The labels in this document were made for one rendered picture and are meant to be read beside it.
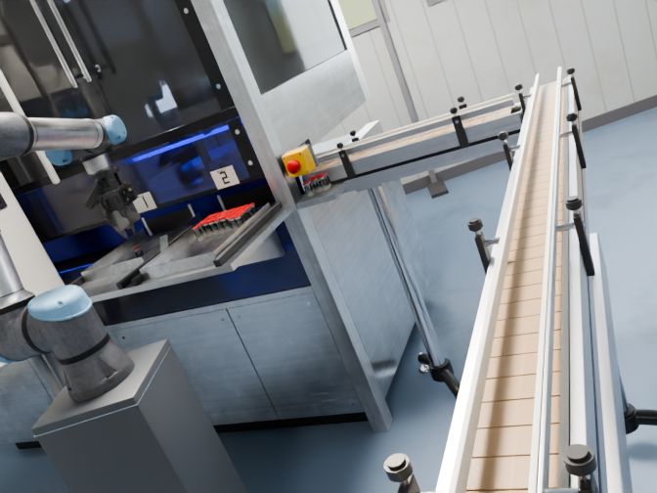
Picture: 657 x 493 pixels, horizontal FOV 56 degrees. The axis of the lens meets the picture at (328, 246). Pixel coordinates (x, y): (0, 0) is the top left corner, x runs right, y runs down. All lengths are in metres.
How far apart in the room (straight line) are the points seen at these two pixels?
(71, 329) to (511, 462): 1.05
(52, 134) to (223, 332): 1.00
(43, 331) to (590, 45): 4.12
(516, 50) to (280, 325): 3.10
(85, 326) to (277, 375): 0.99
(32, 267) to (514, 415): 2.01
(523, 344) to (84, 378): 1.00
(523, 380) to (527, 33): 4.13
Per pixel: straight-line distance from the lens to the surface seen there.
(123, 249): 2.23
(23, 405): 3.22
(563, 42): 4.77
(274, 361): 2.23
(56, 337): 1.44
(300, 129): 2.05
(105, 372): 1.46
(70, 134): 1.63
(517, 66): 4.70
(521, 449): 0.59
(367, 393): 2.17
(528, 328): 0.75
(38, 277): 2.42
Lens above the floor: 1.31
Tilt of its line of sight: 18 degrees down
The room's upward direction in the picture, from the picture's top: 22 degrees counter-clockwise
